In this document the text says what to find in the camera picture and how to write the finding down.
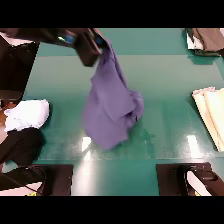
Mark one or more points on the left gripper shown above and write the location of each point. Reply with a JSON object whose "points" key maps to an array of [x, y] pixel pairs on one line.
{"points": [[87, 46]]}

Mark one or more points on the purple shirt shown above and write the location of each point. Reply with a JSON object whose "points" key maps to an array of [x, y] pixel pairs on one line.
{"points": [[110, 106]]}

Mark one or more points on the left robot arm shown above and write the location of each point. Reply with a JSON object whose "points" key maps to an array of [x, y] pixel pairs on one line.
{"points": [[36, 35]]}

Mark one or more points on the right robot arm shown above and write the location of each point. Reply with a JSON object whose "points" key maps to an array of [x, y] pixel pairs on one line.
{"points": [[186, 180]]}

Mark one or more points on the folded white garment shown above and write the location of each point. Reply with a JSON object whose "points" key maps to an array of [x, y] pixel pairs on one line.
{"points": [[191, 42]]}

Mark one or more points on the black garment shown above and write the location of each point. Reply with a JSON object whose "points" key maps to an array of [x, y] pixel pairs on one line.
{"points": [[21, 145]]}

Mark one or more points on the dark brown garment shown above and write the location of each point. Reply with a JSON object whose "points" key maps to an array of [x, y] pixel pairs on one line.
{"points": [[210, 38]]}

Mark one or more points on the cream garment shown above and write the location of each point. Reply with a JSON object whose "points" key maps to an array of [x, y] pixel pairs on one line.
{"points": [[213, 115]]}

